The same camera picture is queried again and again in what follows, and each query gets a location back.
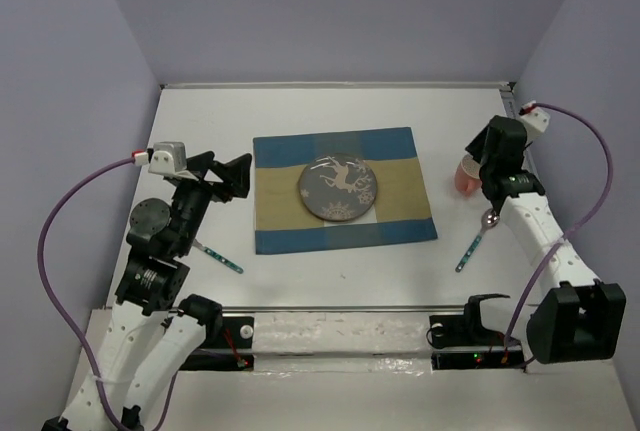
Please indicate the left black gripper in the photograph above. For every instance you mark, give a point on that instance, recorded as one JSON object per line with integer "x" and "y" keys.
{"x": 236, "y": 174}

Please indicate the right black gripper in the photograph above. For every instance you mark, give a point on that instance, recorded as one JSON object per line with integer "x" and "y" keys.
{"x": 477, "y": 145}

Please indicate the pink cup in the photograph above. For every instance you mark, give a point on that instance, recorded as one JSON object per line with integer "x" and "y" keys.
{"x": 467, "y": 176}

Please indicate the blue beige placemat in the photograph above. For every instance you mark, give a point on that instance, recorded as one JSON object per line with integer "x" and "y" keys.
{"x": 400, "y": 214}

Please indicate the grey patterned plate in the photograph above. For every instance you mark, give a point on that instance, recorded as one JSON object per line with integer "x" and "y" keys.
{"x": 338, "y": 187}

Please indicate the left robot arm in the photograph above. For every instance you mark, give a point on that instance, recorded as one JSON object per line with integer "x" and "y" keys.
{"x": 150, "y": 334}

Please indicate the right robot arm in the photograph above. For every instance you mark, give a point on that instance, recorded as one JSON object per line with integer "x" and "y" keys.
{"x": 566, "y": 313}

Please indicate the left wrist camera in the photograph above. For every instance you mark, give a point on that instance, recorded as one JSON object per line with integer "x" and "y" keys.
{"x": 165, "y": 158}

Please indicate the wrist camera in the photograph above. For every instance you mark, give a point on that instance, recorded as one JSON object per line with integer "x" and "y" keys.
{"x": 534, "y": 119}
{"x": 165, "y": 158}

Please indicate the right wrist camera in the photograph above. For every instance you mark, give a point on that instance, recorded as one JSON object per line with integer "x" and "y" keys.
{"x": 534, "y": 119}

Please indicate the spoon with green handle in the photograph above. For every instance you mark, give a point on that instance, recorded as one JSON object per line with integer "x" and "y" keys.
{"x": 489, "y": 220}

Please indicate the fork with green handle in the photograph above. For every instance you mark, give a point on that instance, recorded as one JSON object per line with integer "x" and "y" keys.
{"x": 218, "y": 257}

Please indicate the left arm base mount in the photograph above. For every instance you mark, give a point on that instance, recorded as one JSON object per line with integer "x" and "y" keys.
{"x": 228, "y": 351}

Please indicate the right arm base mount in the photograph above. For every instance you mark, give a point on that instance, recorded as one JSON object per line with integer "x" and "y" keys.
{"x": 473, "y": 338}

